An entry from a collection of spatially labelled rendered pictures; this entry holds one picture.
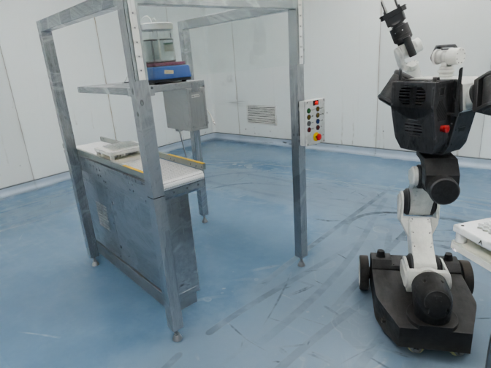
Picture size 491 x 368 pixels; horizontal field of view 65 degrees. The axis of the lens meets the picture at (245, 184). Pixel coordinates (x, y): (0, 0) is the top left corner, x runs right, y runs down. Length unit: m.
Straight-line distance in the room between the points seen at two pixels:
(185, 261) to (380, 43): 3.79
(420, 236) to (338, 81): 3.55
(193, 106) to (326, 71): 3.78
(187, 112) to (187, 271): 0.90
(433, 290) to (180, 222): 1.24
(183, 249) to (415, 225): 1.23
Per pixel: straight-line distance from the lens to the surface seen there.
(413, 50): 2.06
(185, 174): 1.91
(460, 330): 1.99
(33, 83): 5.28
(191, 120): 1.85
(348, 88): 5.36
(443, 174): 1.76
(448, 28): 4.94
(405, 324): 1.95
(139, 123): 1.67
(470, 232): 1.13
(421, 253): 2.13
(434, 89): 1.63
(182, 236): 2.13
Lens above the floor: 1.35
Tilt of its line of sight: 18 degrees down
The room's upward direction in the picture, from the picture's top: 4 degrees counter-clockwise
